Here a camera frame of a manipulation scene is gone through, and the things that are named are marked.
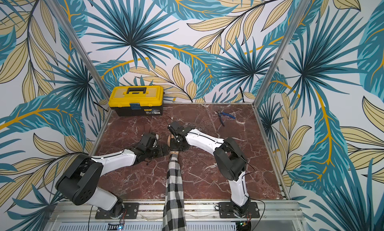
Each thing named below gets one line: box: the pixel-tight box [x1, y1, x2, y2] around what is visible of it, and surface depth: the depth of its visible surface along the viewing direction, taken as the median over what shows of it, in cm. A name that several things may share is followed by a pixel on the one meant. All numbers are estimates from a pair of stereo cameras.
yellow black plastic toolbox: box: [108, 85, 164, 117], surface depth 103 cm
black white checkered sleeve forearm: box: [162, 154, 187, 231], surface depth 74 cm
